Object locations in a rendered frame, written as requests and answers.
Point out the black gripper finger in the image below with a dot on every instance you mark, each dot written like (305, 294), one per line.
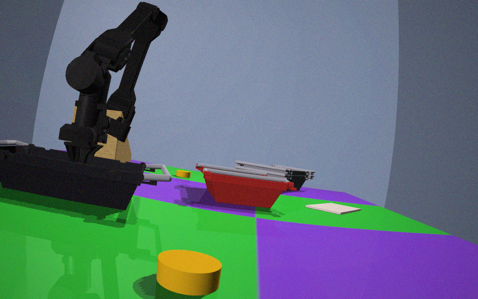
(96, 149)
(78, 153)

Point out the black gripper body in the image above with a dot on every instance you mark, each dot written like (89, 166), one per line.
(82, 131)

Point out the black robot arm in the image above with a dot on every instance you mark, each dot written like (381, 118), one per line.
(89, 73)

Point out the yellow short cylinder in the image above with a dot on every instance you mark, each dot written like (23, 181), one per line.
(182, 173)
(188, 272)

